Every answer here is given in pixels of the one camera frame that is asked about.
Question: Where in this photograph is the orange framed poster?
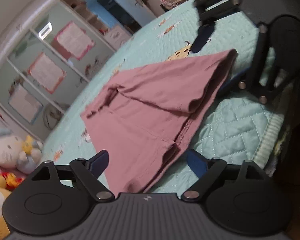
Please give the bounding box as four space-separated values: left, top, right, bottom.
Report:
27 52 67 95

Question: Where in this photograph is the grey sliding door wardrobe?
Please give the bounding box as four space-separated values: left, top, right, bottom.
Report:
0 0 133 143

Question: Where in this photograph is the white drawer cabinet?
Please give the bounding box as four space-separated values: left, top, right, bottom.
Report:
103 23 133 49

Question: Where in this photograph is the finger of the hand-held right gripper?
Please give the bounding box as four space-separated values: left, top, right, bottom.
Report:
191 0 240 53
219 24 294 104

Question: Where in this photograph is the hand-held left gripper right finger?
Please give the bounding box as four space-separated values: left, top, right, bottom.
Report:
182 149 273 202

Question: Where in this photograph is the red plush doll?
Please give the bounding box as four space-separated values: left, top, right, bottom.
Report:
4 172 26 191

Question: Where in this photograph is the white door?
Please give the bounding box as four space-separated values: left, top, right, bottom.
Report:
107 0 158 27

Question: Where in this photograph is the blue framed poster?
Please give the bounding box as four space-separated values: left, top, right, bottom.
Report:
7 83 45 125

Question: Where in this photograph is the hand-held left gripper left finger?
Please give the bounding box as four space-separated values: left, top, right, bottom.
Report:
31 150 115 202

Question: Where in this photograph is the pink shirt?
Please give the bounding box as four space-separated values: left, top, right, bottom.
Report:
79 49 239 193

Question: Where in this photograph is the white cat plush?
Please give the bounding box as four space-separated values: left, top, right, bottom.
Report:
0 127 45 175

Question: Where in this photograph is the pink framed poster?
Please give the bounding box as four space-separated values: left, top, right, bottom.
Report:
51 21 96 61

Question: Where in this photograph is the small yellow plush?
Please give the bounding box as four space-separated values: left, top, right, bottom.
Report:
23 135 38 156

